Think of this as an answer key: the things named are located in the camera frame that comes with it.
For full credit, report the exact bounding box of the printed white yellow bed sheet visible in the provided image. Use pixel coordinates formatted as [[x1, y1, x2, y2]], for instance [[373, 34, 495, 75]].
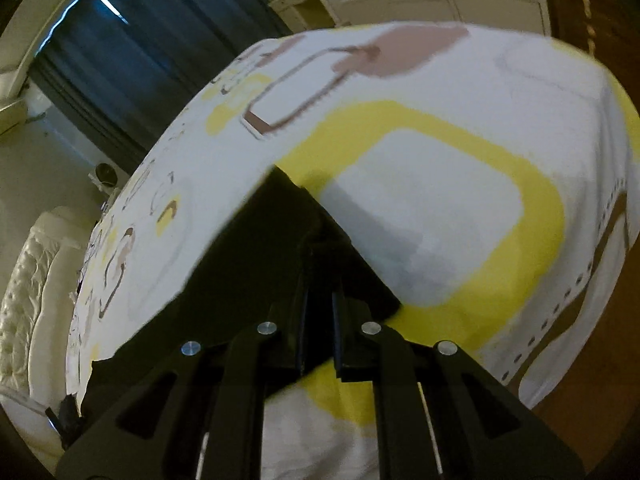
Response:
[[65, 22, 640, 480]]

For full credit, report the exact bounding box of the dark blue curtain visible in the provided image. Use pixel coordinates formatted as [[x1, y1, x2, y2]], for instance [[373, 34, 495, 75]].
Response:
[[30, 0, 297, 183]]

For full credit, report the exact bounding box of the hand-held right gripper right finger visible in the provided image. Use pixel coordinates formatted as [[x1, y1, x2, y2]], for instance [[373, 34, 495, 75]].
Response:
[[331, 292, 587, 480]]

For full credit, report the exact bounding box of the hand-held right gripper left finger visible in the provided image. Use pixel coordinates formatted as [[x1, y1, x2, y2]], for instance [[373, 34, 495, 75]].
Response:
[[55, 280, 314, 480]]

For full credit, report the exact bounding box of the small white round device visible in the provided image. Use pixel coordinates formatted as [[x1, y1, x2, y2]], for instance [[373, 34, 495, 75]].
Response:
[[88, 162, 121, 194]]

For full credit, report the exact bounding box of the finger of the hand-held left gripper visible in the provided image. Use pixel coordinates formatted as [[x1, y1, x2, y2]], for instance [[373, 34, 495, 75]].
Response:
[[45, 394, 83, 443]]

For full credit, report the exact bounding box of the white tufted headboard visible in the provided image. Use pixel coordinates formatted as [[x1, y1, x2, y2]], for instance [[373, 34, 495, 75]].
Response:
[[0, 209, 98, 467]]

